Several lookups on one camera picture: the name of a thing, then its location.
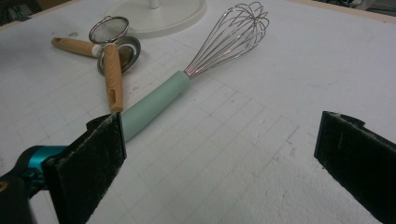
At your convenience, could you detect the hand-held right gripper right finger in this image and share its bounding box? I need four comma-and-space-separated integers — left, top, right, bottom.
313, 110, 396, 224

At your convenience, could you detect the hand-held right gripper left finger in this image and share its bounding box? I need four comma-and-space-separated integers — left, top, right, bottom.
41, 111, 128, 224

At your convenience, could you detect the steel scoop with wooden handle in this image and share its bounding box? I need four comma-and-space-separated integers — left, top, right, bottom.
96, 35, 142, 114

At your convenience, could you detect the whisk with mint green handle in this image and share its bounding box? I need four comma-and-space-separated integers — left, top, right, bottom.
120, 1, 271, 143

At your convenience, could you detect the mesh strainer with wooden handle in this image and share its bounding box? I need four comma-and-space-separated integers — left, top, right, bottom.
50, 15, 131, 59

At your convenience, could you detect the white utensil stand with hooks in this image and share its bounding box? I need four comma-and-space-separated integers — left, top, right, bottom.
106, 0, 207, 40

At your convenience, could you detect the white foam mat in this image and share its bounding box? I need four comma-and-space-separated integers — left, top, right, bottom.
0, 0, 396, 224

